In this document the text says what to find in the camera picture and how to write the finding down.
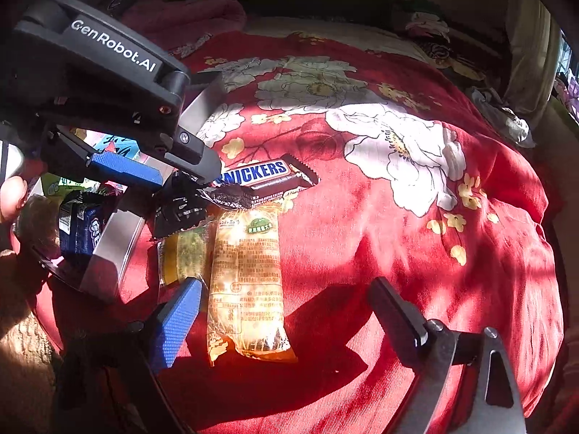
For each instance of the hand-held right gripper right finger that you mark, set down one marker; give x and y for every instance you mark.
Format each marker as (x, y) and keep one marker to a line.
(398, 312)

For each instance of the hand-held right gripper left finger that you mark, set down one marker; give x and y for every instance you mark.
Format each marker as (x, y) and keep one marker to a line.
(176, 321)

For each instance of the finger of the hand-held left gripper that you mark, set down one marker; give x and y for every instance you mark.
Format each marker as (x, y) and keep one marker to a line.
(126, 168)
(197, 158)

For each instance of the black snack packet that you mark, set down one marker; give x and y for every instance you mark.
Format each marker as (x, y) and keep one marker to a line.
(181, 210)

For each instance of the green snack packet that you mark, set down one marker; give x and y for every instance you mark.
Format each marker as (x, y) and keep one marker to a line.
(68, 186)

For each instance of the small yellow cake packet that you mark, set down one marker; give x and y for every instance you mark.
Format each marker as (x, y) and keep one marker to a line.
(185, 255)

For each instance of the brown chocolate bar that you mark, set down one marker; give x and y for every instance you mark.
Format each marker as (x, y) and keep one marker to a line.
(267, 176)

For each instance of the blue triangular snack packet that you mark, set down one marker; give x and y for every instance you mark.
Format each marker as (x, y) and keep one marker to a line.
(81, 226)

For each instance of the metal tray with pink print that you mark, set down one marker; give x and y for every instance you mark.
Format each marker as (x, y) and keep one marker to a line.
(113, 244)

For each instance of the yellow cake packet green label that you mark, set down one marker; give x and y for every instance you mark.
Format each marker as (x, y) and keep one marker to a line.
(246, 280)

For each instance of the person's left hand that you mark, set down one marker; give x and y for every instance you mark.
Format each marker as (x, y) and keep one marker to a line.
(11, 199)

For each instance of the red floral blanket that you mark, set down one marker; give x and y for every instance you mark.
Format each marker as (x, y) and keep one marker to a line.
(384, 235)

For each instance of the pink blanket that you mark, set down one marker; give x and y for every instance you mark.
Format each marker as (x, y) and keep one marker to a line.
(190, 18)

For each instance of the white pillow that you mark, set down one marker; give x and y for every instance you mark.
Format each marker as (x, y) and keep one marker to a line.
(325, 34)

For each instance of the white crumpled cloth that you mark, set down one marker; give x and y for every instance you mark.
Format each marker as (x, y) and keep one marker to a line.
(502, 115)

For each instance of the pile of clothes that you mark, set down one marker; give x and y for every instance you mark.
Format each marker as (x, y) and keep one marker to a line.
(443, 40)

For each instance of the pale curtain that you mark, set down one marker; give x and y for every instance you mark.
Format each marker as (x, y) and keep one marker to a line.
(531, 45)

